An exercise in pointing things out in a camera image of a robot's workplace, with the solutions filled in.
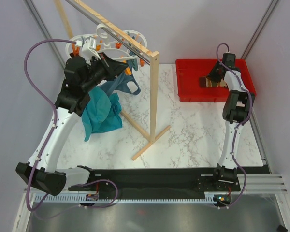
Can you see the teal cloth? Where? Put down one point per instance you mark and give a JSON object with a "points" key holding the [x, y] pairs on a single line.
{"points": [[102, 113]]}

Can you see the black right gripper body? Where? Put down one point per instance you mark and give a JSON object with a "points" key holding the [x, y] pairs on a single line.
{"points": [[213, 74]]}

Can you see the orange clothespin left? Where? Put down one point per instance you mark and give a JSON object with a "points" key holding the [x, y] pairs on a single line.
{"points": [[75, 51]]}

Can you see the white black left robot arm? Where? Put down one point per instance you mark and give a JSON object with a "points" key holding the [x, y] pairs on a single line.
{"points": [[40, 171]]}

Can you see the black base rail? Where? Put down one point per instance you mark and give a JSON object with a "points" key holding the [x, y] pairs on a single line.
{"points": [[152, 184]]}

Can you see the striped sock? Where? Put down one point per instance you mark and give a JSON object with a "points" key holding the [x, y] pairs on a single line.
{"points": [[205, 82]]}

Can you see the orange clothespin holding cloth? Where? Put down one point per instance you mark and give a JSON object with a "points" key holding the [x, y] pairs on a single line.
{"points": [[128, 71]]}

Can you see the teal clothespin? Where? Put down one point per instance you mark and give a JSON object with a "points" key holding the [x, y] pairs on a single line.
{"points": [[133, 64]]}

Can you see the white round clip hanger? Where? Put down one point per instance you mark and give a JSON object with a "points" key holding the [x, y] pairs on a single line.
{"points": [[106, 44]]}

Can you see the red plastic bin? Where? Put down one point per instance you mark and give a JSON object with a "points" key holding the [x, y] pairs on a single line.
{"points": [[188, 72]]}

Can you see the wooden drying rack frame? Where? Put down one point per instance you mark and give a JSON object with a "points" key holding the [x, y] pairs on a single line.
{"points": [[151, 136]]}

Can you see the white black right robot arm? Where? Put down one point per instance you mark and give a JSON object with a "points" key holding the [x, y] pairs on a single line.
{"points": [[236, 113]]}

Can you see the orange clothespin top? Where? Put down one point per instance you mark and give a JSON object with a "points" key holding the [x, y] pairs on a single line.
{"points": [[118, 45]]}

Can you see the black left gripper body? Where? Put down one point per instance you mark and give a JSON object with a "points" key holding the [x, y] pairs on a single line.
{"points": [[102, 70]]}

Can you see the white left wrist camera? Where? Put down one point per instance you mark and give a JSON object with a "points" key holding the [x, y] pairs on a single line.
{"points": [[88, 49]]}

